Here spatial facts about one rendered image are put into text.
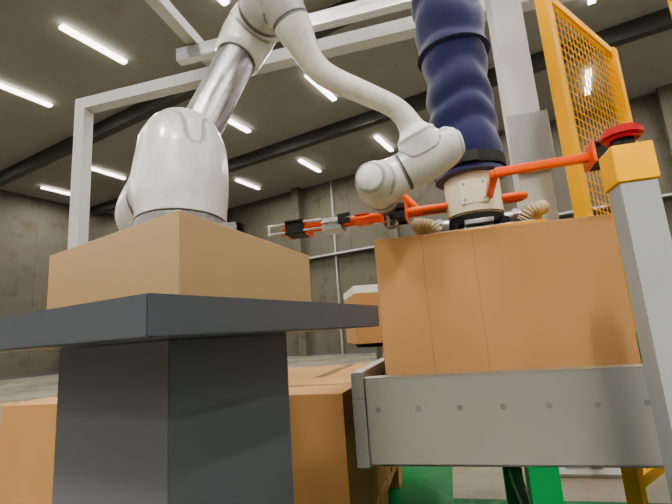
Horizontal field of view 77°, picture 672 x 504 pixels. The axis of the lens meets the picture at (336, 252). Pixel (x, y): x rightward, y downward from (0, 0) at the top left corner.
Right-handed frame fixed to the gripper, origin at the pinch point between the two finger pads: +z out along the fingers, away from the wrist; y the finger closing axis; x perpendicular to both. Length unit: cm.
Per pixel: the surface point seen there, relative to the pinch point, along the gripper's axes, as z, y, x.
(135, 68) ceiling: 522, -514, -537
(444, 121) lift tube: -8.3, -25.6, 20.2
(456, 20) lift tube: -11, -58, 28
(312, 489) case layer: -22, 77, -26
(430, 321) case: -23.6, 35.6, 9.3
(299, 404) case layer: -22, 55, -29
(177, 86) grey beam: 182, -200, -206
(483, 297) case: -22.8, 30.6, 23.2
